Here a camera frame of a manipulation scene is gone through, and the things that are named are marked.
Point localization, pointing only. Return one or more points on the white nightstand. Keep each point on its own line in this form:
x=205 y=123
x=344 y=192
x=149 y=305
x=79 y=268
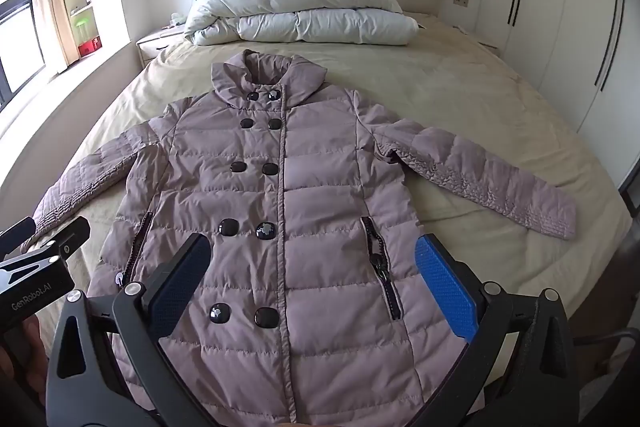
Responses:
x=157 y=41

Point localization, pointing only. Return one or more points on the white duvet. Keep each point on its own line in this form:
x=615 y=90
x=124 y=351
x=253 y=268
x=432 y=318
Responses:
x=300 y=17

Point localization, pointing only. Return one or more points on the bed with beige sheet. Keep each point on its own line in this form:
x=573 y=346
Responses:
x=475 y=97

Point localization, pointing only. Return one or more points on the mauve puffer coat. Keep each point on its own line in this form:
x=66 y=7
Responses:
x=300 y=207

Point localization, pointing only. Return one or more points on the green plastic object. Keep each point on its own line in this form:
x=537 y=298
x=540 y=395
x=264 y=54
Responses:
x=82 y=26

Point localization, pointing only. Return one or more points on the person's left hand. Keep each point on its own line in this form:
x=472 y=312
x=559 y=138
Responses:
x=32 y=337

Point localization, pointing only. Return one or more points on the white wardrobe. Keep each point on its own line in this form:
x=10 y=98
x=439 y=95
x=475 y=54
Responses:
x=565 y=7

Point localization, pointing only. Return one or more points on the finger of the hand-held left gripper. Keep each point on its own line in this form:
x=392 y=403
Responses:
x=17 y=232
x=70 y=234

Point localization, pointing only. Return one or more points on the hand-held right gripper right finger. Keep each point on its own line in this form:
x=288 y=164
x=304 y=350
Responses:
x=442 y=282

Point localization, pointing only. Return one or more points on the red box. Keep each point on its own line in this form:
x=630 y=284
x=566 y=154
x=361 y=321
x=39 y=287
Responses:
x=91 y=45

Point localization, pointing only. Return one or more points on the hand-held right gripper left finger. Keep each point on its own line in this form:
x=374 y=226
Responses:
x=187 y=267

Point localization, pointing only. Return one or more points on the black framed window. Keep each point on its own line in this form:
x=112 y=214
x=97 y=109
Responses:
x=15 y=7

